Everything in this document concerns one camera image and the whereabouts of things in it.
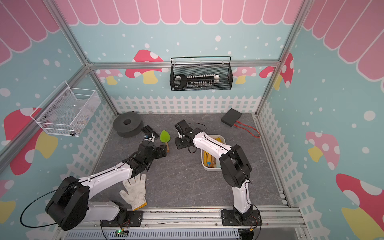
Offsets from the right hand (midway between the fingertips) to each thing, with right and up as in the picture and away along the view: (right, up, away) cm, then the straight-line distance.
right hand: (180, 143), depth 91 cm
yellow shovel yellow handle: (+17, -10, 0) cm, 19 cm away
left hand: (-11, -3, -2) cm, 11 cm away
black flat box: (+39, +18, +29) cm, 52 cm away
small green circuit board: (-28, -43, -18) cm, 54 cm away
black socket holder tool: (+1, +38, -1) cm, 38 cm away
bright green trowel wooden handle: (-12, +3, +15) cm, 19 cm away
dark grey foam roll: (-39, +12, +15) cm, 43 cm away
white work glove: (-23, -28, -9) cm, 37 cm away
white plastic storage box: (+22, -13, -3) cm, 25 cm away
